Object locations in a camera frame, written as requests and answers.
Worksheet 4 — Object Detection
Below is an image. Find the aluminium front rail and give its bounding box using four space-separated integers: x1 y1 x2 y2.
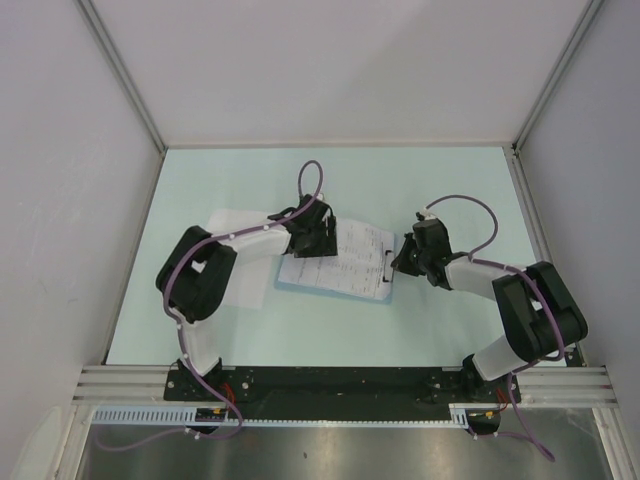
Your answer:
73 366 618 408

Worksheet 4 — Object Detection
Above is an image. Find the left aluminium corner post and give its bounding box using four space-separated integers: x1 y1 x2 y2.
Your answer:
73 0 168 158

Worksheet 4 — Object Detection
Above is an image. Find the right aluminium corner post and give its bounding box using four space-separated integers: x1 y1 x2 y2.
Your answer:
511 0 607 152

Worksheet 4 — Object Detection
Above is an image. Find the aluminium corner post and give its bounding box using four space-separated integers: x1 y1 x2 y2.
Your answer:
73 0 168 158
511 0 607 152

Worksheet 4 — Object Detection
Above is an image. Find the light blue clipboard folder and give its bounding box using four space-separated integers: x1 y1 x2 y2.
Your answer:
274 229 396 306

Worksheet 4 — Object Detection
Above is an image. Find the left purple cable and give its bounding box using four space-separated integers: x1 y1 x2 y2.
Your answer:
94 159 326 454

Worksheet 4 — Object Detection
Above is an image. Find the printed paper sheet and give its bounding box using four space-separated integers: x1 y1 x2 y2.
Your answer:
278 217 394 301

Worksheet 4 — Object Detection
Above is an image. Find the right aluminium side rail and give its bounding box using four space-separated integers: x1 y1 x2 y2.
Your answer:
504 144 584 366

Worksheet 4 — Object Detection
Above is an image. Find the metal clipboard clip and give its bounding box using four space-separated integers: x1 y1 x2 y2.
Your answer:
382 248 396 283

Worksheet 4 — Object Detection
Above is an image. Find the purple cable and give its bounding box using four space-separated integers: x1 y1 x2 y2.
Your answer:
94 159 326 454
422 194 566 462

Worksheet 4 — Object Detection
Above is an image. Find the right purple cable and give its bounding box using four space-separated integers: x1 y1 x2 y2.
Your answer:
422 194 566 462

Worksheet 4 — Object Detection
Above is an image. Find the blank white paper sheet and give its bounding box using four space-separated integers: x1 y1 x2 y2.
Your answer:
206 208 274 310

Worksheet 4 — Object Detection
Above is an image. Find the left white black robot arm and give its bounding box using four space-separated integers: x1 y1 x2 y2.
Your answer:
155 194 338 400

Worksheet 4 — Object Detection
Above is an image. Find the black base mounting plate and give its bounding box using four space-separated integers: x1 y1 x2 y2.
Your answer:
164 366 522 422

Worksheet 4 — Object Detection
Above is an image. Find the white slotted cable duct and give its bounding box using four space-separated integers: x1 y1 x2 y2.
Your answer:
91 405 468 429

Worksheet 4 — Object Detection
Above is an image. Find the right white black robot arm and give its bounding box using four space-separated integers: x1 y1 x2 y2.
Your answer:
391 215 588 401

